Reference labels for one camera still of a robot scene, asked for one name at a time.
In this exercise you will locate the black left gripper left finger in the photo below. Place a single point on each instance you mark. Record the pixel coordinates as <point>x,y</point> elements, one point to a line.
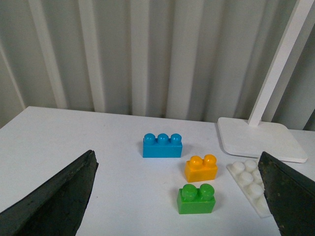
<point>57,207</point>

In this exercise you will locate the yellow two-stud toy block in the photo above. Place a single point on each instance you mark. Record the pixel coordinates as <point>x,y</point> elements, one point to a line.
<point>198,169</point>

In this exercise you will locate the white studded base plate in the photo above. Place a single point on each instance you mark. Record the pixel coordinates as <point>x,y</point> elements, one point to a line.
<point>248,178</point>

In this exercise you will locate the blue three-stud toy block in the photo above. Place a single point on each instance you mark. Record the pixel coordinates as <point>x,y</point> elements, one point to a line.
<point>162,146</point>

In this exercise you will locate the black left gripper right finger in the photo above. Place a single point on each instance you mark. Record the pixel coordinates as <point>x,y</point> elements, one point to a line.
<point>290,197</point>

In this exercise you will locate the green two-stud toy block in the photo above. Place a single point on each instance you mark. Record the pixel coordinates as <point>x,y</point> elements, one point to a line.
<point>193,200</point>

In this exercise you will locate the white desk lamp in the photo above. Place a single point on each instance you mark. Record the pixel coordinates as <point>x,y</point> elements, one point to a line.
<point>251,137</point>

